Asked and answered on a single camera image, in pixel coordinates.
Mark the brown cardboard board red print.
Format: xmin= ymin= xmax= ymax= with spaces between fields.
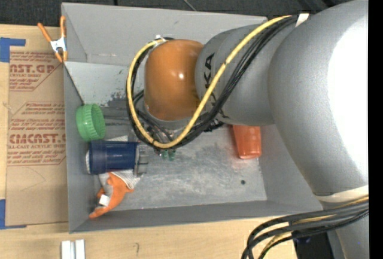
xmin=0 ymin=23 xmax=69 ymax=228

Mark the grey metal bin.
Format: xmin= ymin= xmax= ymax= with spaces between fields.
xmin=60 ymin=2 xmax=326 ymax=234

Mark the orange plastic block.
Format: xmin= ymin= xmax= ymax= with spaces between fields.
xmin=232 ymin=124 xmax=263 ymax=160

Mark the dark blue plastic cup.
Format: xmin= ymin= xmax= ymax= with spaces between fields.
xmin=86 ymin=140 xmax=140 ymax=175

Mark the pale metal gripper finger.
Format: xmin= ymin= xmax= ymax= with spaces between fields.
xmin=133 ymin=161 xmax=150 ymax=176
xmin=136 ymin=145 xmax=150 ymax=162

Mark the orange and white work glove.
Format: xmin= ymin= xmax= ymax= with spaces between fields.
xmin=89 ymin=169 xmax=141 ymax=220

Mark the clear plastic bottle green cap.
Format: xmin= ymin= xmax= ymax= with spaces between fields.
xmin=75 ymin=103 xmax=134 ymax=142

